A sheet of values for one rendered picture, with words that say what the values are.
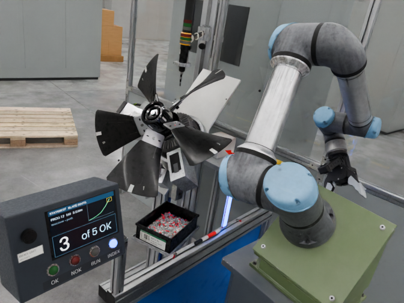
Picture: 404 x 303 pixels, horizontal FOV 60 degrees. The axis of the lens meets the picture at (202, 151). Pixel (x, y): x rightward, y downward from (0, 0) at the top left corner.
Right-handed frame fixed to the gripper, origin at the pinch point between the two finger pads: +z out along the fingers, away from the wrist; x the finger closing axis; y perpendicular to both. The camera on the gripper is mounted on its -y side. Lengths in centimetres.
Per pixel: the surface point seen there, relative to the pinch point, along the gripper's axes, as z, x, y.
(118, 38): -608, 612, 184
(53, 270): 25, 20, -91
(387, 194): -14, 5, 53
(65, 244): 19, 19, -90
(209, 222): -17, 109, 32
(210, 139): -31, 36, -30
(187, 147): -25, 39, -40
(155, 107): -48, 53, -47
